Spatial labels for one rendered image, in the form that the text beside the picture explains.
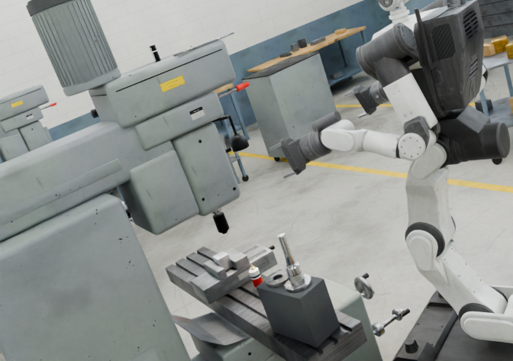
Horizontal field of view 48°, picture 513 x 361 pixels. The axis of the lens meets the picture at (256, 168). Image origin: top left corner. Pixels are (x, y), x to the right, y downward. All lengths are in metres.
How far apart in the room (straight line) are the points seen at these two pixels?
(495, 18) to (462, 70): 8.76
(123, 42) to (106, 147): 7.03
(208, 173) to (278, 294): 0.52
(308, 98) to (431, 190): 4.95
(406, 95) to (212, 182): 0.81
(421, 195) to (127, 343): 1.10
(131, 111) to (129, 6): 7.13
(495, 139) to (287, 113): 4.94
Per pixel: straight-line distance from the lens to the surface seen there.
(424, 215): 2.11
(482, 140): 1.91
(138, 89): 1.99
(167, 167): 2.04
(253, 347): 2.30
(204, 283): 2.47
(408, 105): 1.69
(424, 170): 1.98
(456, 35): 1.78
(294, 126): 6.75
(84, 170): 1.96
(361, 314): 2.58
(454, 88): 1.83
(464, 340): 2.39
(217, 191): 2.15
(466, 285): 2.22
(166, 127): 2.03
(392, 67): 1.69
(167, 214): 2.06
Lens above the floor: 2.00
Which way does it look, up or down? 16 degrees down
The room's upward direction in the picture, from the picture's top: 20 degrees counter-clockwise
